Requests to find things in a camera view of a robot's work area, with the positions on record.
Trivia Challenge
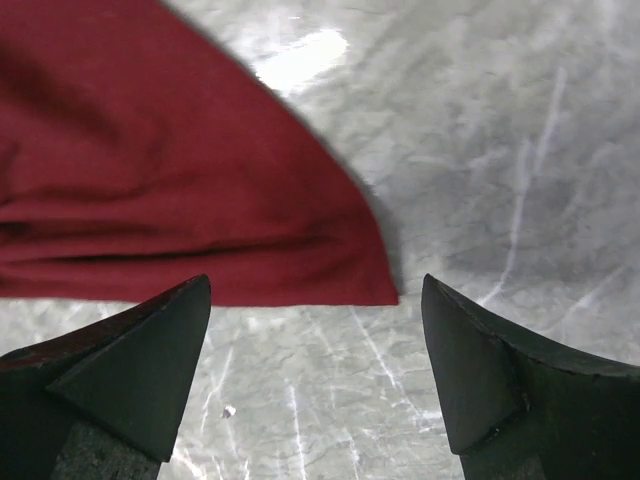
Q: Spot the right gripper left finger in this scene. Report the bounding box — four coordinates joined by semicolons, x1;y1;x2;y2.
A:
1;275;210;479

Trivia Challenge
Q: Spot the dark maroon t-shirt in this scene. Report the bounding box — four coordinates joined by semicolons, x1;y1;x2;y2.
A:
1;1;398;307

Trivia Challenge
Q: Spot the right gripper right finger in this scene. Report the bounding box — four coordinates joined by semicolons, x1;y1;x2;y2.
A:
421;275;639;480

